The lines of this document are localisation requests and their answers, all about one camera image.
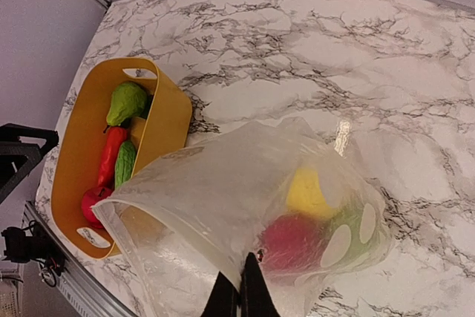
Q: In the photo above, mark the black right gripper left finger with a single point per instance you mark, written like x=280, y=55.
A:
x=223, y=300

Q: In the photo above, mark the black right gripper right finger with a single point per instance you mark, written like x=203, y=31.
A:
x=255, y=300

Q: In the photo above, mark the clear polka dot zip bag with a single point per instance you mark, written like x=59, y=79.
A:
x=199, y=211

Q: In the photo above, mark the yellow toy lemon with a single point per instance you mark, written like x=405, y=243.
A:
x=305, y=195

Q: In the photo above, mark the yellow plastic basket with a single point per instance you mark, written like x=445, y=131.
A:
x=163, y=131

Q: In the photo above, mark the red toy pomegranate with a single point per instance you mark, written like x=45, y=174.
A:
x=291, y=244

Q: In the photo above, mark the green toy apple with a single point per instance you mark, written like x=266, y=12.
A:
x=354, y=236

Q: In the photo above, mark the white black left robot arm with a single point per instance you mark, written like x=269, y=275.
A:
x=17, y=160

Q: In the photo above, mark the red toy apple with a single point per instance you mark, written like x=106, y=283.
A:
x=89, y=199

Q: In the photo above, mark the green toy bitter gourd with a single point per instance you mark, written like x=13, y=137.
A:
x=124, y=164

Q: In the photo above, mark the red toy chili pepper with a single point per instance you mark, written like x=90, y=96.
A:
x=115, y=137

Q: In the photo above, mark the green toy pear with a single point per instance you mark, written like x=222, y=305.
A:
x=127, y=100

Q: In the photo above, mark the aluminium front frame rail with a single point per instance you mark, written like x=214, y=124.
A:
x=84, y=293

